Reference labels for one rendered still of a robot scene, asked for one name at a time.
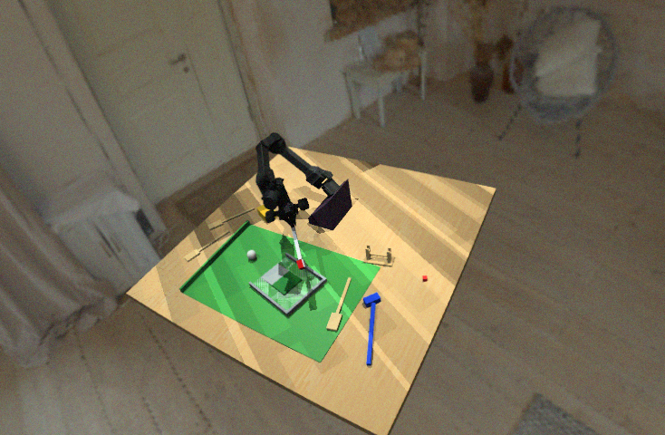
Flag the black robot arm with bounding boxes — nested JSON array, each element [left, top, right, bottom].
[[255, 132, 341, 219]]

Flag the yellow block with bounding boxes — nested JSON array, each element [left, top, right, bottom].
[[257, 205, 269, 222]]

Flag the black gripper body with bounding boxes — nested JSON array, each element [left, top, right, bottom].
[[265, 194, 310, 223]]

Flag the green flat mat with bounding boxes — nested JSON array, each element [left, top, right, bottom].
[[183, 225, 381, 363]]

